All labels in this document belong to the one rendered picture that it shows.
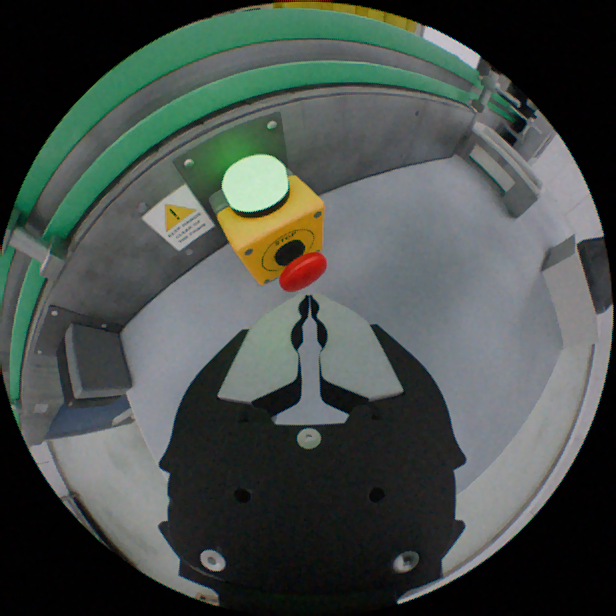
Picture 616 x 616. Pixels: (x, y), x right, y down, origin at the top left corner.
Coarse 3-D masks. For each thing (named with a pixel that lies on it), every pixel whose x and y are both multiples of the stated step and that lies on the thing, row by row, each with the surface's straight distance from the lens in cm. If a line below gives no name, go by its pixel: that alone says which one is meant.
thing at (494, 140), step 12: (480, 132) 51; (492, 132) 67; (492, 144) 50; (504, 144) 66; (504, 156) 50; (516, 156) 66; (516, 168) 49; (528, 168) 65; (528, 180) 49; (540, 180) 65; (540, 192) 50
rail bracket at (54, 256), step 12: (12, 216) 20; (12, 228) 20; (12, 240) 20; (24, 240) 20; (36, 240) 20; (60, 240) 21; (24, 252) 21; (36, 252) 20; (48, 252) 20; (60, 252) 20; (72, 252) 20; (48, 264) 20; (60, 264) 20; (48, 276) 21
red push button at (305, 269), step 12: (288, 252) 15; (300, 252) 15; (312, 252) 14; (288, 264) 15; (300, 264) 13; (312, 264) 13; (324, 264) 14; (288, 276) 13; (300, 276) 14; (312, 276) 14; (288, 288) 14; (300, 288) 15
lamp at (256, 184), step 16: (240, 160) 15; (256, 160) 14; (272, 160) 14; (240, 176) 13; (256, 176) 13; (272, 176) 13; (224, 192) 14; (240, 192) 13; (256, 192) 12; (272, 192) 13; (288, 192) 14; (240, 208) 14; (256, 208) 13; (272, 208) 14
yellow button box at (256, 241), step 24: (216, 192) 18; (312, 192) 15; (264, 216) 14; (288, 216) 13; (312, 216) 14; (240, 240) 13; (264, 240) 13; (288, 240) 15; (312, 240) 17; (264, 264) 16
